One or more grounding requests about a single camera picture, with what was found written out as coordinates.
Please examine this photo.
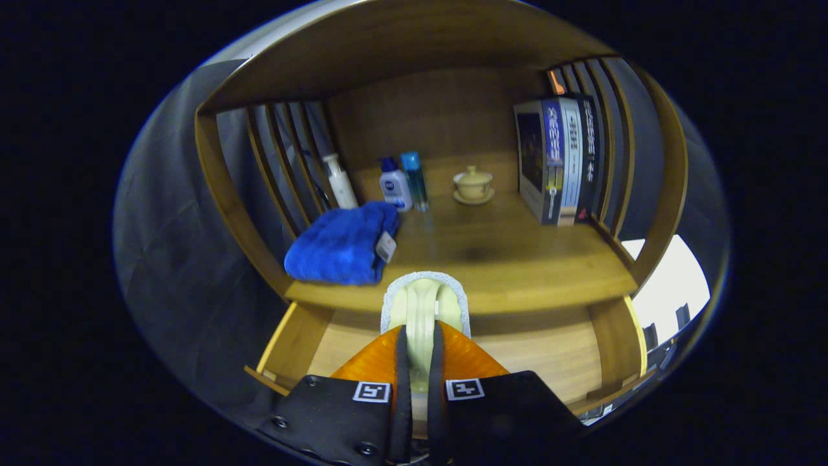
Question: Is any black backdrop cloth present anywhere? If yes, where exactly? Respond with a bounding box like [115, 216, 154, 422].
[115, 57, 730, 415]

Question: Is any white bottle with blue cap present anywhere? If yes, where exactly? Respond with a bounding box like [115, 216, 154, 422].
[378, 157, 413, 213]

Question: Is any beige lidded teacup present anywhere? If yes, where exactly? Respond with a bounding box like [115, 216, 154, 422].
[452, 166, 496, 206]

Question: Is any wooden drawer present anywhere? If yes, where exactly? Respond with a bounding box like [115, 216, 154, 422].
[245, 296, 649, 441]

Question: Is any white pump bottle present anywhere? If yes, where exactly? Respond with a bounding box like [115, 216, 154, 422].
[322, 153, 359, 210]

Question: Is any wooden cabinet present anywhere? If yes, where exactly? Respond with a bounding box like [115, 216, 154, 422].
[194, 0, 688, 311]

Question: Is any wooden countertop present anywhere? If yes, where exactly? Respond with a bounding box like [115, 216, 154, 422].
[285, 152, 639, 316]

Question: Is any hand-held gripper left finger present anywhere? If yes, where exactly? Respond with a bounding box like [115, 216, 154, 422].
[257, 324, 413, 466]

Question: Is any pale green scrub brush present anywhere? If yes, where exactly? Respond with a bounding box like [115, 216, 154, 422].
[380, 271, 471, 395]

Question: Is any book with pale spine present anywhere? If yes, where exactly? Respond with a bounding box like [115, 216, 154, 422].
[558, 97, 584, 227]

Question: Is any thick book with blue spine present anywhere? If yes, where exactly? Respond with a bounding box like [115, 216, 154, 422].
[514, 98, 565, 227]

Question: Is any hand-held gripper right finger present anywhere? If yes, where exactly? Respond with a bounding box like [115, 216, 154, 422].
[427, 320, 586, 466]

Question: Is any teal bottle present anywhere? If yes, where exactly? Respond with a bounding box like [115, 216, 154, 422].
[400, 152, 430, 212]

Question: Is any blue towel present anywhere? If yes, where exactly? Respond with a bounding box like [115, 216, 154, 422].
[284, 201, 400, 286]

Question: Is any black book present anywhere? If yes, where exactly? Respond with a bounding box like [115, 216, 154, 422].
[576, 94, 602, 223]

